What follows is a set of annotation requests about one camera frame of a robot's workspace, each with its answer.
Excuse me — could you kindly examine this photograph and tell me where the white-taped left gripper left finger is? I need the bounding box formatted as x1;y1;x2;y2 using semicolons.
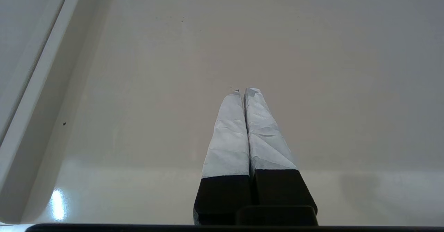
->
193;93;251;225

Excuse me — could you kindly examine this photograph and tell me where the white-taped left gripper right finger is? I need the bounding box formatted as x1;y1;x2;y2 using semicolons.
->
244;88;318;209

